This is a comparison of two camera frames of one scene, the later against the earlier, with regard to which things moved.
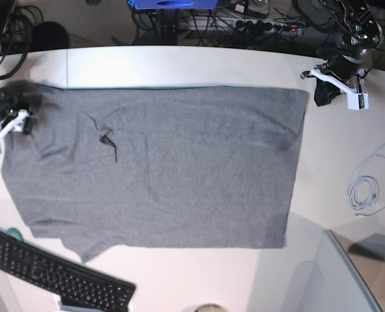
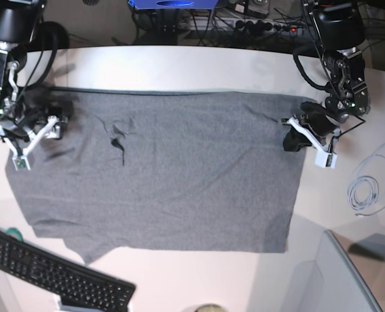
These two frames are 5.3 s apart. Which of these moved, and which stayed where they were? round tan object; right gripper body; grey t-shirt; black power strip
Moved: right gripper body
Stayed: grey t-shirt; round tan object; black power strip
